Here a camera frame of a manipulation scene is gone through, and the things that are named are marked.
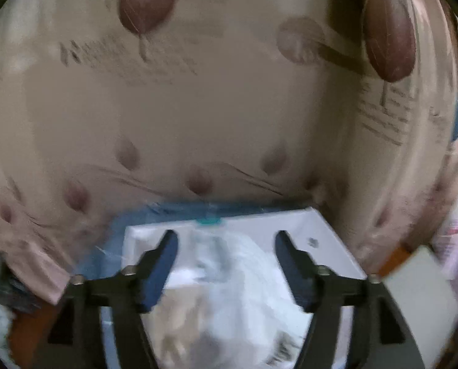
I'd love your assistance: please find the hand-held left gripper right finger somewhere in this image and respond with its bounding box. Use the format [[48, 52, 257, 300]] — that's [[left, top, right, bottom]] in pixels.
[[275, 230, 425, 369]]

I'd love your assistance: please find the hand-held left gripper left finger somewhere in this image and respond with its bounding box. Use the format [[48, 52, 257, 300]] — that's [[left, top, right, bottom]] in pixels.
[[37, 230, 179, 369]]

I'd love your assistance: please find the white shoe box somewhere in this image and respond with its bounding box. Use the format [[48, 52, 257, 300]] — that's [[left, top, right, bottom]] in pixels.
[[102, 207, 368, 369]]

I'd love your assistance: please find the white underwear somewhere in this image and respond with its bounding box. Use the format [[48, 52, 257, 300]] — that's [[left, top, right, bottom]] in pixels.
[[142, 231, 318, 369]]

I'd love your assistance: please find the blue checked tablecloth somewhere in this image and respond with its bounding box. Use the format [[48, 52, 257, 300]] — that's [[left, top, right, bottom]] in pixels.
[[73, 198, 314, 273]]

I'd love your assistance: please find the white cabinet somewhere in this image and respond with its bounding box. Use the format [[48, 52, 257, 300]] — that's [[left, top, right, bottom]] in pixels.
[[382, 244, 458, 369]]

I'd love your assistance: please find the green plaid bedding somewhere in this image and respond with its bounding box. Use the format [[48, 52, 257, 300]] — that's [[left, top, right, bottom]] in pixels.
[[0, 231, 33, 312]]

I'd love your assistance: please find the beige leaf print curtain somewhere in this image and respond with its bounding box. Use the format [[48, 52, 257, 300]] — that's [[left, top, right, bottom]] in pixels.
[[0, 0, 458, 308]]

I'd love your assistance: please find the wooden frame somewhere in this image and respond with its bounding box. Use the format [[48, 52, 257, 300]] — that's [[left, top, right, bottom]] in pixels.
[[377, 244, 412, 275]]

